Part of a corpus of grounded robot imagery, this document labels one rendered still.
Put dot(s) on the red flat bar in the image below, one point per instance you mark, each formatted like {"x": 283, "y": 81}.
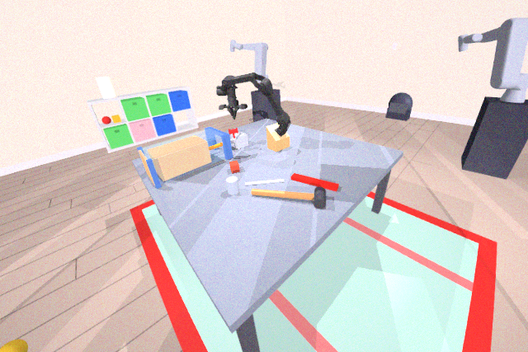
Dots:
{"x": 312, "y": 181}

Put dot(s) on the white cylinder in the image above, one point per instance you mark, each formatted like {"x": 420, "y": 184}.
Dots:
{"x": 232, "y": 185}

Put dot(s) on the mallet with wooden handle and black head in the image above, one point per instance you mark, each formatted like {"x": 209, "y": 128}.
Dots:
{"x": 319, "y": 196}

